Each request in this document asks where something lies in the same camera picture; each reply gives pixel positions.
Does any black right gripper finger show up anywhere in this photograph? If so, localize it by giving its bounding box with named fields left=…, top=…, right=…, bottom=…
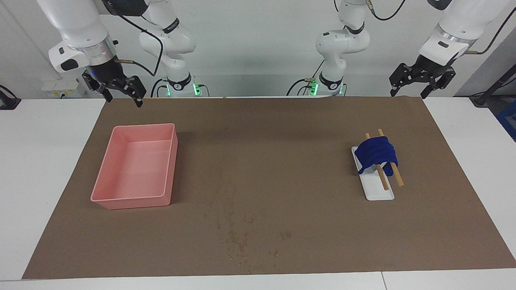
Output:
left=83, top=73, right=114, bottom=102
left=121, top=75, right=146, bottom=107

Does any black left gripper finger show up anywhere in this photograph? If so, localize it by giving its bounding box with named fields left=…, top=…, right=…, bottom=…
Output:
left=421, top=69, right=456, bottom=99
left=389, top=63, right=418, bottom=97

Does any blue towel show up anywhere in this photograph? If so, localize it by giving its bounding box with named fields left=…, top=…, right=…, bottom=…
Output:
left=358, top=136, right=399, bottom=177

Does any black stand pole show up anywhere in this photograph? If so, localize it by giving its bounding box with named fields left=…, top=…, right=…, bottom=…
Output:
left=471, top=64, right=516, bottom=107

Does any blue crate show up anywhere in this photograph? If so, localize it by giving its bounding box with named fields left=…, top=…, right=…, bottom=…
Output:
left=497, top=100, right=516, bottom=142

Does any pink plastic bin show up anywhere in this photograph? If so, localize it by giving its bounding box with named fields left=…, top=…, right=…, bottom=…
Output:
left=90, top=123, right=178, bottom=210

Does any white rack with wooden rods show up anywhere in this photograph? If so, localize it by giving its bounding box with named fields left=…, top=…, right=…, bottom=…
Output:
left=352, top=128, right=404, bottom=201

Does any brown table mat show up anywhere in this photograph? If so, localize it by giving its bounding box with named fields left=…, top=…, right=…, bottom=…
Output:
left=22, top=96, right=516, bottom=280

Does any white wall socket box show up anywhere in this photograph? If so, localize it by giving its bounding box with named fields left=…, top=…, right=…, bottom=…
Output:
left=42, top=79, right=86, bottom=98

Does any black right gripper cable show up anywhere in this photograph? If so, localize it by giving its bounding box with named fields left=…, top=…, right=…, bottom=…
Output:
left=101, top=0, right=164, bottom=77

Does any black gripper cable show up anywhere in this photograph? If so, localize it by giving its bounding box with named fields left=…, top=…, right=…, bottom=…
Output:
left=101, top=0, right=164, bottom=77
left=468, top=6, right=516, bottom=55

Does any black left arm joint cable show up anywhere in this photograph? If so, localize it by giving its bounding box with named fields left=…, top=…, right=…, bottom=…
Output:
left=366, top=0, right=407, bottom=21

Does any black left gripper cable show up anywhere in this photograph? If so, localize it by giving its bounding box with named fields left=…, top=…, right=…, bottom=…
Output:
left=468, top=6, right=516, bottom=55

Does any black clamp mount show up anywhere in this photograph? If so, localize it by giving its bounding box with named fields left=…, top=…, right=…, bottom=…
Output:
left=0, top=85, right=21, bottom=110

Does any black left base cable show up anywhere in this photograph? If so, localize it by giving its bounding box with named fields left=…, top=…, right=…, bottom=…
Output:
left=286, top=60, right=325, bottom=96

